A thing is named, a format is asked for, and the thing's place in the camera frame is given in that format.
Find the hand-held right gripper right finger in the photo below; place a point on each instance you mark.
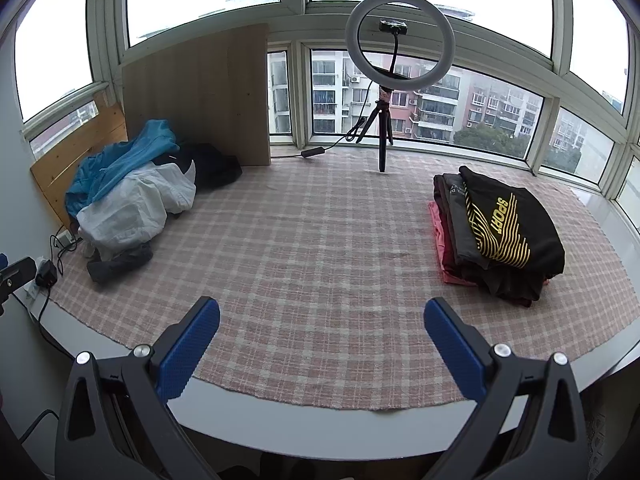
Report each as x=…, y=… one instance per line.
x=452, y=345

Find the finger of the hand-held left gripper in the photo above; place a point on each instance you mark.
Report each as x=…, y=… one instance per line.
x=20, y=272

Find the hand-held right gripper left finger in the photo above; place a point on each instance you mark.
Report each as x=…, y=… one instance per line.
x=190, y=345

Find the blue coat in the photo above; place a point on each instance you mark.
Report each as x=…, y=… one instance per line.
x=145, y=145

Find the stack of folded clothes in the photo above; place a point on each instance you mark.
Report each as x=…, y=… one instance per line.
x=515, y=287

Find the black power adapter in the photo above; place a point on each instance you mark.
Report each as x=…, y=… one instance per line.
x=46, y=276

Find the white power strip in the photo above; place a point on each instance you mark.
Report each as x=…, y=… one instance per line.
x=64, y=238

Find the dark grey garment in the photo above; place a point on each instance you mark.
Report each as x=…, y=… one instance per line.
x=120, y=262

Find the folded pink garment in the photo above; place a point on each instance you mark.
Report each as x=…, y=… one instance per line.
x=440, y=245

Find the folded grey garment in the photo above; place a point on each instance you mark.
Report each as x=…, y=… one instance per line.
x=457, y=220

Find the white garment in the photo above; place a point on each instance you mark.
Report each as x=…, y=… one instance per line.
x=130, y=205

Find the pine wood headboard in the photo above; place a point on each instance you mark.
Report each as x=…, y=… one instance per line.
x=75, y=150

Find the black shirt with yellow stripes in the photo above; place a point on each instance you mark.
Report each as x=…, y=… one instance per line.
x=540, y=220

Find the pink plaid blanket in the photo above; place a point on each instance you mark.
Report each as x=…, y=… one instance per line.
x=320, y=260

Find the black garment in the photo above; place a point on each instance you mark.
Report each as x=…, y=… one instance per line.
x=215, y=170

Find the light plywood board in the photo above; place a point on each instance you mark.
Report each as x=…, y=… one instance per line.
x=200, y=95

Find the black gooseneck phone holder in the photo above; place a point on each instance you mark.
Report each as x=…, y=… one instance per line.
x=392, y=26

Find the white window frame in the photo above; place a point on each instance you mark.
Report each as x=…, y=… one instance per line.
x=299, y=85

